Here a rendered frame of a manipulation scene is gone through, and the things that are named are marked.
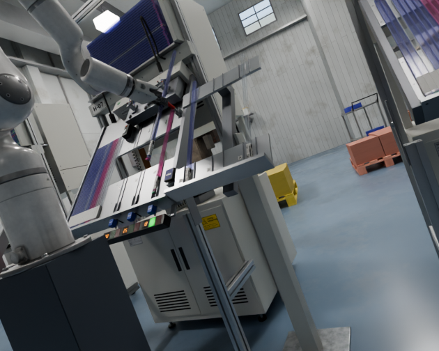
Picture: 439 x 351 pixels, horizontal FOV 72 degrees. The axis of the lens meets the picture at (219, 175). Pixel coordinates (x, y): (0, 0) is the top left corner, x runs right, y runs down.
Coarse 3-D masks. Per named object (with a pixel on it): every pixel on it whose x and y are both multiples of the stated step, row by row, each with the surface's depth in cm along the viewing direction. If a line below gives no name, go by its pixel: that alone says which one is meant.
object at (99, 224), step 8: (152, 200) 110; (160, 200) 109; (168, 200) 109; (128, 208) 116; (136, 208) 115; (144, 208) 115; (160, 208) 115; (104, 216) 124; (112, 216) 121; (120, 216) 121; (144, 216) 120; (88, 224) 129; (96, 224) 128; (104, 224) 128; (72, 232) 136; (80, 232) 135; (88, 232) 135; (96, 232) 134
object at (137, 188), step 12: (156, 168) 124; (168, 168) 119; (132, 180) 130; (144, 180) 124; (108, 192) 137; (120, 192) 130; (132, 192) 125; (144, 192) 120; (156, 192) 113; (108, 204) 132; (120, 204) 126; (132, 204) 120
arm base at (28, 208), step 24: (0, 192) 63; (24, 192) 64; (48, 192) 68; (0, 216) 64; (24, 216) 64; (48, 216) 66; (24, 240) 63; (48, 240) 65; (72, 240) 70; (24, 264) 64
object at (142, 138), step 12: (168, 108) 147; (180, 108) 139; (120, 120) 175; (144, 120) 155; (180, 120) 133; (108, 132) 176; (120, 132) 165; (144, 132) 148; (132, 144) 149; (144, 144) 143; (120, 156) 151
